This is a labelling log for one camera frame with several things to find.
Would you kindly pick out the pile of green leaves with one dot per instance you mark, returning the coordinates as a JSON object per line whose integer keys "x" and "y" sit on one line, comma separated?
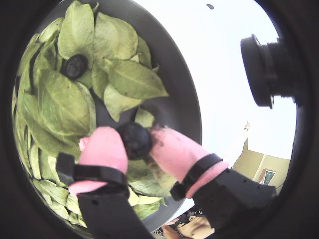
{"x": 64, "y": 104}

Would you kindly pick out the pink-tipped black gripper finger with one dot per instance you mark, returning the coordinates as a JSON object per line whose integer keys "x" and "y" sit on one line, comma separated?
{"x": 102, "y": 149}
{"x": 179, "y": 154}

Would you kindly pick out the dark blueberry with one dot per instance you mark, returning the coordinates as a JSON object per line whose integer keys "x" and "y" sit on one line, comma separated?
{"x": 74, "y": 66}
{"x": 134, "y": 140}

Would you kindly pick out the person beside table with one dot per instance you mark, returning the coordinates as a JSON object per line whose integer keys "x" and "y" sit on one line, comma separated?
{"x": 192, "y": 229}

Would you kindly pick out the dark grey round bowl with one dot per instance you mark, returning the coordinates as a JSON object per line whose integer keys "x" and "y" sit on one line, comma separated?
{"x": 179, "y": 82}

